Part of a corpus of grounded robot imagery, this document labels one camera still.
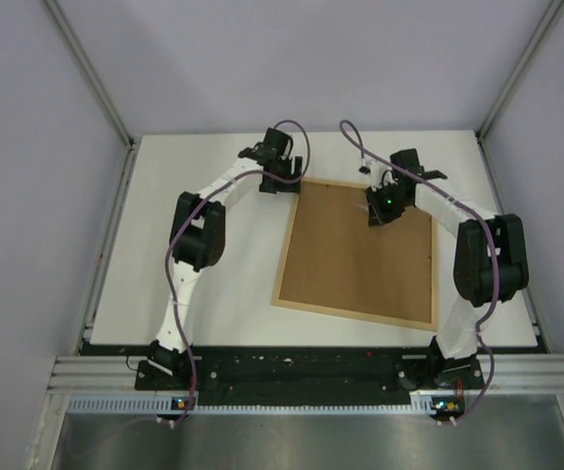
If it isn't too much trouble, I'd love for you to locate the wooden picture frame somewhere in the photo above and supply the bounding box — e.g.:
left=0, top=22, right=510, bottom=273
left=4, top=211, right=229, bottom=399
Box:
left=272, top=178, right=439, bottom=332

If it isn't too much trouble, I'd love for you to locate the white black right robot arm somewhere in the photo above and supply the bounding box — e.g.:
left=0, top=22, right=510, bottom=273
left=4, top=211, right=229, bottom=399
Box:
left=359, top=149, right=529, bottom=388

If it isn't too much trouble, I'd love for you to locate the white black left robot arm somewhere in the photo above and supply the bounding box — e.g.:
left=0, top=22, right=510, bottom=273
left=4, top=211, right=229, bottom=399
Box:
left=148, top=119, right=310, bottom=389

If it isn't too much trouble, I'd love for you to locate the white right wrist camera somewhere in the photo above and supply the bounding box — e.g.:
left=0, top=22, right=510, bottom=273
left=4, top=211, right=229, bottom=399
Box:
left=358, top=163, right=395, bottom=191

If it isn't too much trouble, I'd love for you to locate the aluminium right table rail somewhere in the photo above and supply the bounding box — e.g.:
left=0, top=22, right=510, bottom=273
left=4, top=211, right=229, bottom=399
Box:
left=475, top=132, right=550, bottom=353

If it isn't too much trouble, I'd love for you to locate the aluminium table rail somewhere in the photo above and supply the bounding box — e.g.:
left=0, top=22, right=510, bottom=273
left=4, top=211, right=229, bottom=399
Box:
left=72, top=141, right=139, bottom=355
left=475, top=132, right=550, bottom=353

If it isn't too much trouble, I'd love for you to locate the aluminium left table rail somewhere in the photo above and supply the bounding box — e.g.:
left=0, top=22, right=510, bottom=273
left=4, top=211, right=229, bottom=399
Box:
left=72, top=141, right=139, bottom=355

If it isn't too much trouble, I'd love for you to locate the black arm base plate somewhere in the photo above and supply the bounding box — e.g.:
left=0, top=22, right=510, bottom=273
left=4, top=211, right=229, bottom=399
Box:
left=135, top=346, right=484, bottom=398

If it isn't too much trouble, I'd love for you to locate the white slotted cable duct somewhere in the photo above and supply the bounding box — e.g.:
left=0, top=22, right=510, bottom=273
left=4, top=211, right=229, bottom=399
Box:
left=68, top=390, right=464, bottom=415

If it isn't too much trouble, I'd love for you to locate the aluminium front rail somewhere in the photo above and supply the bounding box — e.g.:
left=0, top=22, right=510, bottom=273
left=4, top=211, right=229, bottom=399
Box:
left=47, top=354, right=564, bottom=395

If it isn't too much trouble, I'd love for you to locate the aluminium left corner post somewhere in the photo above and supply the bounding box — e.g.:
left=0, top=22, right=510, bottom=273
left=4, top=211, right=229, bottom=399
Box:
left=40, top=0, right=134, bottom=147

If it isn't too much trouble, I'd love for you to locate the aluminium corner post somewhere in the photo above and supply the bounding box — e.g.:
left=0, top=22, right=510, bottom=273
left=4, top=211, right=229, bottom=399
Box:
left=476, top=0, right=564, bottom=141
left=40, top=0, right=134, bottom=147

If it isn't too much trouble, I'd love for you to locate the aluminium right corner post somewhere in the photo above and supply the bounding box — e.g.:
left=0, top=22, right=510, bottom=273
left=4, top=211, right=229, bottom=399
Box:
left=476, top=0, right=564, bottom=141

